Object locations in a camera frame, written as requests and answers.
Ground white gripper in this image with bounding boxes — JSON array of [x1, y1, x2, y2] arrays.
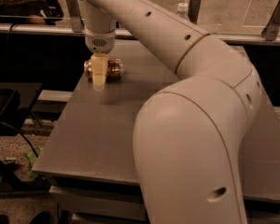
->
[[85, 29, 116, 91]]

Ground orange soda can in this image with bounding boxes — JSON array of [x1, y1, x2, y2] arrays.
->
[[84, 58, 124, 81]]

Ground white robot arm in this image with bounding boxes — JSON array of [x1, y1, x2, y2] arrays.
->
[[84, 0, 263, 224]]

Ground black side table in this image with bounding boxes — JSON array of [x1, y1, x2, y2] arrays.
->
[[0, 82, 43, 136]]

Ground clear plastic water bottle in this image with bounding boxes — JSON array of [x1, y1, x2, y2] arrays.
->
[[177, 3, 189, 21]]

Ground green crumpled wrapper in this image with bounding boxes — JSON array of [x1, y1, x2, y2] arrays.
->
[[23, 147, 42, 179]]

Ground metal railing bar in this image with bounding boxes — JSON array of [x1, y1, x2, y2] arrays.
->
[[0, 23, 280, 46]]

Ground left metal bracket post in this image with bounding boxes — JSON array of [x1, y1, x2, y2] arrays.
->
[[65, 0, 84, 33]]

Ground black cable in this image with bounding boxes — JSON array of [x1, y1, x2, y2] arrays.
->
[[0, 121, 39, 158]]

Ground middle metal bracket post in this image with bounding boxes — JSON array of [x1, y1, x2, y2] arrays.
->
[[188, 0, 202, 24]]

